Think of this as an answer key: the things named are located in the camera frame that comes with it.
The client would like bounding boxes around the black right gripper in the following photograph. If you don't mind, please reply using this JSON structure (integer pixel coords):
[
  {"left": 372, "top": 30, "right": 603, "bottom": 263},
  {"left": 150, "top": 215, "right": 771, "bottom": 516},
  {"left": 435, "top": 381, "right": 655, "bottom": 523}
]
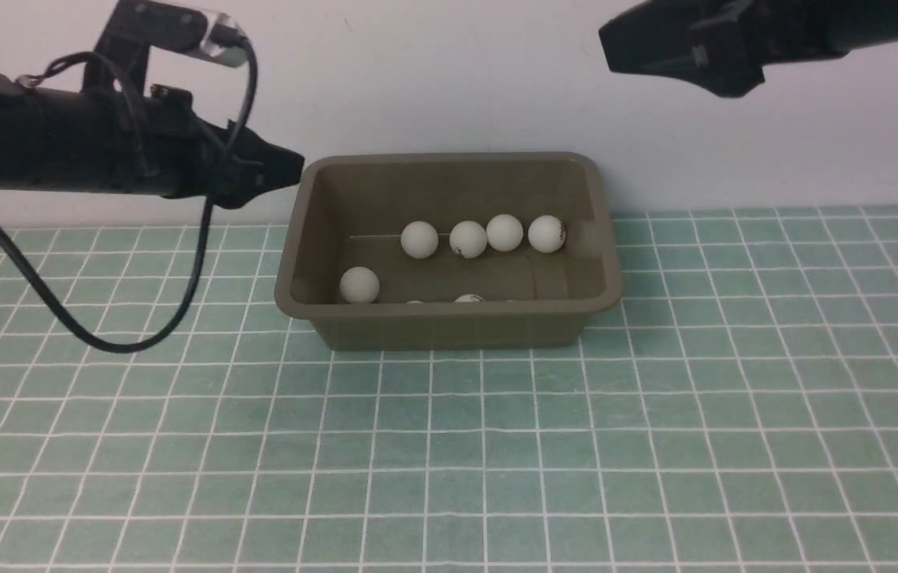
[{"left": 599, "top": 1, "right": 847, "bottom": 99}]

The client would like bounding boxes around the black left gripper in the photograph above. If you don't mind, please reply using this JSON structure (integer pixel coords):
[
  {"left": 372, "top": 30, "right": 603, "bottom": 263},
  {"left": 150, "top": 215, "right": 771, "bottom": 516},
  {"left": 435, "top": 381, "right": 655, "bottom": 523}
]
[{"left": 24, "top": 86, "right": 306, "bottom": 210}]

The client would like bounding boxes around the white printed ball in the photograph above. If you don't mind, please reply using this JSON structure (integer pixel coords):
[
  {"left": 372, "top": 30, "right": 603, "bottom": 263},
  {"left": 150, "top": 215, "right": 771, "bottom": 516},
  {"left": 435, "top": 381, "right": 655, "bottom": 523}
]
[
  {"left": 454, "top": 293, "right": 485, "bottom": 303},
  {"left": 449, "top": 220, "right": 489, "bottom": 259}
]

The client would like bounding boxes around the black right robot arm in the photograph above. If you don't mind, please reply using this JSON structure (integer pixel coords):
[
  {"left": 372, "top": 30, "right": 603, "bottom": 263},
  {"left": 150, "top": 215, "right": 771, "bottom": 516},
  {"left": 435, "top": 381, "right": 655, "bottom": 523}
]
[{"left": 598, "top": 1, "right": 898, "bottom": 99}]

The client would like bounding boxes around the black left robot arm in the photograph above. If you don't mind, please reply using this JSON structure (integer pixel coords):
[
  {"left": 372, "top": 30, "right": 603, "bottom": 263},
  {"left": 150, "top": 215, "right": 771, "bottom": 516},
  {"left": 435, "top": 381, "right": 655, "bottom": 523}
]
[{"left": 0, "top": 75, "right": 306, "bottom": 209}]

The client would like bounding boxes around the olive green plastic bin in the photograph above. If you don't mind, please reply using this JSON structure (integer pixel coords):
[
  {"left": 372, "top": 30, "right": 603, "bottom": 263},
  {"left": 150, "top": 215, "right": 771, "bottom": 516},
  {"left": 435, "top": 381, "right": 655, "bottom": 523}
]
[{"left": 274, "top": 151, "right": 623, "bottom": 351}]

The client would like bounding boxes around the green checkered tablecloth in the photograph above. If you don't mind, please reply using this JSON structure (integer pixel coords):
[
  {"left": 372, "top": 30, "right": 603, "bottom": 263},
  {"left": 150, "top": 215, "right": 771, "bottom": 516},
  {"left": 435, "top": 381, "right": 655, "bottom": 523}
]
[{"left": 0, "top": 205, "right": 898, "bottom": 572}]

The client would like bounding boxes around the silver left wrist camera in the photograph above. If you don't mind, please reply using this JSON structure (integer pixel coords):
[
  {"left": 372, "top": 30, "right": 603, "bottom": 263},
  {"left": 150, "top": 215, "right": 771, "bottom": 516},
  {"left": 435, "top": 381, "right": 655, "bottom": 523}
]
[{"left": 81, "top": 1, "right": 252, "bottom": 94}]

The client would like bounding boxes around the left camera cable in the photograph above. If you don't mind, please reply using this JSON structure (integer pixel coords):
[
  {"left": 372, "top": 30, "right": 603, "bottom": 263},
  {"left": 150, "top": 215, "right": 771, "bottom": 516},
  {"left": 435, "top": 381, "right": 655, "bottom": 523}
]
[{"left": 0, "top": 36, "right": 260, "bottom": 354}]

